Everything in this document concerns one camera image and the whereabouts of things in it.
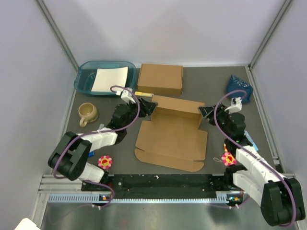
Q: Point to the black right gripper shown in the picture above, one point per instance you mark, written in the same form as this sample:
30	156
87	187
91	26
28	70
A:
207	112

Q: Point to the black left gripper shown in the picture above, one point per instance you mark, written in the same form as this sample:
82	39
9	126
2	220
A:
146	108

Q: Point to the brown cardboard box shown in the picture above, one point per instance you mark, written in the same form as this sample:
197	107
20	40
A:
172	137
160	79

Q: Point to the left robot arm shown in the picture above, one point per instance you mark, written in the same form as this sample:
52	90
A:
71	154

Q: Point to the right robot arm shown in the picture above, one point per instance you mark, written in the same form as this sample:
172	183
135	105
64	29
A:
279	198

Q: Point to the folded brown cardboard box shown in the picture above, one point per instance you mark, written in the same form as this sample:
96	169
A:
160	79

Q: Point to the yellow white marker pen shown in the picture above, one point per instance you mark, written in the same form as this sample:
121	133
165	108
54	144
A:
144	94

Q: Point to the dark blue crumpled bag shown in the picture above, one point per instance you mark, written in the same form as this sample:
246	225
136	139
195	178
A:
235	83

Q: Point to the light blue pen right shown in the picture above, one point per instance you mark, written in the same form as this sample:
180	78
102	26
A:
251	140

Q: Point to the white paper sheet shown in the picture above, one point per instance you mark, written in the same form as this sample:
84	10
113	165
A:
105	78

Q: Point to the pink flower toy right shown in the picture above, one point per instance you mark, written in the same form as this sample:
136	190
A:
228	159

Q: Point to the pink flower toy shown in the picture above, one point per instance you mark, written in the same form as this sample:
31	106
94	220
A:
105	162
228	159

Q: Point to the beige ceramic mug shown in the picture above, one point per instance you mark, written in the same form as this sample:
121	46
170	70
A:
88	113

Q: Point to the pink flower toy left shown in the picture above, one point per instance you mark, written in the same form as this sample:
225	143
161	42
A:
105	162

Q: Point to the teal plastic bin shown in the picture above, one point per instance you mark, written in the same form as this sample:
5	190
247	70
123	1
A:
87	72

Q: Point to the small blue plastic block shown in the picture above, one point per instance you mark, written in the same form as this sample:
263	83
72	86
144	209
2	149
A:
91	154

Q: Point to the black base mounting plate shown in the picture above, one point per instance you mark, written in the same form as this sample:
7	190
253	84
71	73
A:
170	186

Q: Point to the white object bottom corner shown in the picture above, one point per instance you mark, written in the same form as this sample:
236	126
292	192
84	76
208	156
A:
27	224

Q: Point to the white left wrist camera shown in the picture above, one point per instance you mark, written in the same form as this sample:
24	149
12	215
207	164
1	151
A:
125	94

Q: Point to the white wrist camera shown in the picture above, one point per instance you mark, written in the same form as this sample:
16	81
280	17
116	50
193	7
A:
236	105
125	94

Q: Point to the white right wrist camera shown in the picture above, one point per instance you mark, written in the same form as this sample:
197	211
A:
236	105

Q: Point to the grey slotted cable duct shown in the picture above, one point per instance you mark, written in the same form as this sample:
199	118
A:
101	199

